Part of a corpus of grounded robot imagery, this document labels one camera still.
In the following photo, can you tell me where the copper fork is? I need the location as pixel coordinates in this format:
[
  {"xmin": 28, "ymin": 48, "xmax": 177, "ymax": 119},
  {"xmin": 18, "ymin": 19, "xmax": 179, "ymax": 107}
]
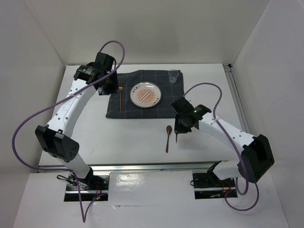
[{"xmin": 118, "ymin": 82, "xmax": 123, "ymax": 112}]

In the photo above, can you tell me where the dark grey checked cloth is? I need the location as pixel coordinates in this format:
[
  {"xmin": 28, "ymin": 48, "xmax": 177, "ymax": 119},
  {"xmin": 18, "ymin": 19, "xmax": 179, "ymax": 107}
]
[{"xmin": 106, "ymin": 70, "xmax": 184, "ymax": 119}]

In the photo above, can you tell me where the patterned glass plate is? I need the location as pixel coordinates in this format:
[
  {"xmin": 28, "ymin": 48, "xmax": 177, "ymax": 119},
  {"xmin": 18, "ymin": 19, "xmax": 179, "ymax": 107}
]
[{"xmin": 130, "ymin": 82, "xmax": 162, "ymax": 109}]

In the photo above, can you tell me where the clear plastic cup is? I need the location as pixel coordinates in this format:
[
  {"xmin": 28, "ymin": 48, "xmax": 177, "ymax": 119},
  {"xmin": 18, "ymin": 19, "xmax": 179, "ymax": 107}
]
[{"xmin": 168, "ymin": 69, "xmax": 179, "ymax": 84}]

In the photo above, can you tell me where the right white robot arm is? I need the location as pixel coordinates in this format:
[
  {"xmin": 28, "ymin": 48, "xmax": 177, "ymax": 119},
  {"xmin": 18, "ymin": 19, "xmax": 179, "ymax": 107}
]
[{"xmin": 171, "ymin": 97, "xmax": 275, "ymax": 186}]

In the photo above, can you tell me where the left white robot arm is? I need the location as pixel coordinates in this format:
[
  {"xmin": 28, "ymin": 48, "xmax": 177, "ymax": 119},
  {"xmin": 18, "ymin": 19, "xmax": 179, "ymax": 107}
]
[{"xmin": 35, "ymin": 52, "xmax": 118, "ymax": 190}]

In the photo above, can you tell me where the copper spoon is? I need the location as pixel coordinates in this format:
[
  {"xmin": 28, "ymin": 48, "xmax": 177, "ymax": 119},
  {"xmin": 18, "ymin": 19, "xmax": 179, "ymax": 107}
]
[{"xmin": 165, "ymin": 125, "xmax": 172, "ymax": 153}]

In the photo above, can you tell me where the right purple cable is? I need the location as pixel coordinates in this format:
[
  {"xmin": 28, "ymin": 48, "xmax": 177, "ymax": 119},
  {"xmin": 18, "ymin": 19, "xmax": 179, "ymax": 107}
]
[{"xmin": 183, "ymin": 82, "xmax": 260, "ymax": 211}]

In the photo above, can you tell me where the purple cable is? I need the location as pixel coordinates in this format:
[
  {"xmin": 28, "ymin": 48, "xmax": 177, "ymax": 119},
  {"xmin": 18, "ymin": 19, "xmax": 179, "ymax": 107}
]
[
  {"xmin": 11, "ymin": 40, "xmax": 126, "ymax": 224},
  {"xmin": 183, "ymin": 82, "xmax": 260, "ymax": 211}
]

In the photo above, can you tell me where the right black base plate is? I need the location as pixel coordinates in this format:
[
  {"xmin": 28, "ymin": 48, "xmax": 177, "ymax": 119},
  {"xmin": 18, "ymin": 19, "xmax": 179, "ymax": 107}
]
[{"xmin": 190, "ymin": 173, "xmax": 238, "ymax": 200}]

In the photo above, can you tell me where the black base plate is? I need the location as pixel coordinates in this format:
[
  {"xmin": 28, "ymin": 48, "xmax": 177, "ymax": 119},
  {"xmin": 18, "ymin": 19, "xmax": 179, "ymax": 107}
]
[
  {"xmin": 57, "ymin": 174, "xmax": 110, "ymax": 202},
  {"xmin": 190, "ymin": 173, "xmax": 238, "ymax": 200}
]

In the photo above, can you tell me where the aluminium frame rail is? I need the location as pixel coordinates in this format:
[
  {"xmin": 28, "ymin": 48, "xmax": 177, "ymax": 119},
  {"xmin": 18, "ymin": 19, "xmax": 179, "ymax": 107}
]
[{"xmin": 37, "ymin": 63, "xmax": 262, "ymax": 173}]

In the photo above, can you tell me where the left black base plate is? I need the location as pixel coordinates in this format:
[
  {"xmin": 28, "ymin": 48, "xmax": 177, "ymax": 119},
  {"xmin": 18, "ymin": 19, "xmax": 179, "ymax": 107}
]
[{"xmin": 57, "ymin": 174, "xmax": 110, "ymax": 202}]

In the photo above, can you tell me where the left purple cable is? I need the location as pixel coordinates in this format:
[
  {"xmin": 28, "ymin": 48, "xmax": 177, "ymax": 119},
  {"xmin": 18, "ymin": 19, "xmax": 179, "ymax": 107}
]
[{"xmin": 11, "ymin": 40, "xmax": 126, "ymax": 224}]

